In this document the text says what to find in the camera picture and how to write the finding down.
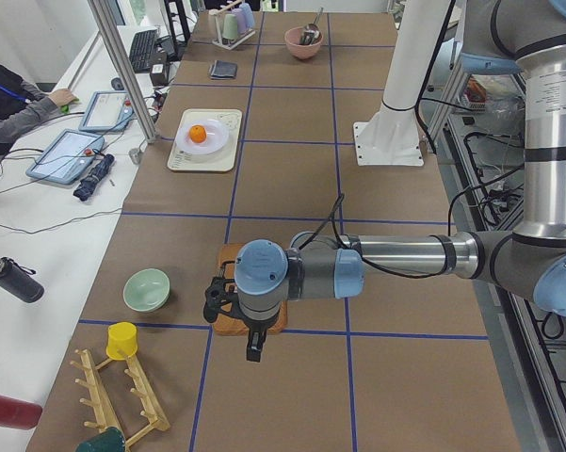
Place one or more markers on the folded navy umbrella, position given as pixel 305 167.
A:
pixel 88 185

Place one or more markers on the red bottle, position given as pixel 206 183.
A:
pixel 20 414

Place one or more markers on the light green bowl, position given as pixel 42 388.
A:
pixel 147 290

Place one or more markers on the computer mouse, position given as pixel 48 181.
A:
pixel 117 84

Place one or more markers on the dark green cup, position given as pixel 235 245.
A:
pixel 110 440

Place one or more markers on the blue plastic cup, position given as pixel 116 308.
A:
pixel 248 15

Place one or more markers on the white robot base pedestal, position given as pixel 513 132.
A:
pixel 391 137

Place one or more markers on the black keyboard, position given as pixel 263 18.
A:
pixel 142 49

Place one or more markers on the purple plastic cup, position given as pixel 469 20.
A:
pixel 240 20

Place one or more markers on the white wire cup rack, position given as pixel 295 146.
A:
pixel 215 20

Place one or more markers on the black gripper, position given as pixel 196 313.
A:
pixel 257 326

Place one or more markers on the wooden mug rack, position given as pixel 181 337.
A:
pixel 120 396

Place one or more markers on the far teach pendant tablet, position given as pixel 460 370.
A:
pixel 108 111

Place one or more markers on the metal scoop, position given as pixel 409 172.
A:
pixel 310 32

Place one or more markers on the orange fruit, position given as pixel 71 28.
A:
pixel 197 133

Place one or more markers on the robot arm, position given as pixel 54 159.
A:
pixel 298 157

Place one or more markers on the white plate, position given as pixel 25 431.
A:
pixel 217 137

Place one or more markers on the near teach pendant tablet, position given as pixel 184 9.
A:
pixel 66 158

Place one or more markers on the teach pendant tablet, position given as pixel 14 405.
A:
pixel 108 111
pixel 66 158

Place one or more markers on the folded grey cloth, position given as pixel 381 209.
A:
pixel 221 70

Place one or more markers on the black water bottle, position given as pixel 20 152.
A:
pixel 18 281

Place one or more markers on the seated person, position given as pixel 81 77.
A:
pixel 23 107

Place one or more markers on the aluminium frame post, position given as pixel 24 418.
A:
pixel 114 46

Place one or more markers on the pink bowl with ice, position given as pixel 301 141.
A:
pixel 301 47

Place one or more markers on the yellow plastic cup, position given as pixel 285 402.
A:
pixel 121 341

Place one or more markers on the green plastic cup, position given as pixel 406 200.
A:
pixel 229 31

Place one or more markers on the cream bear tray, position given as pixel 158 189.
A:
pixel 217 152

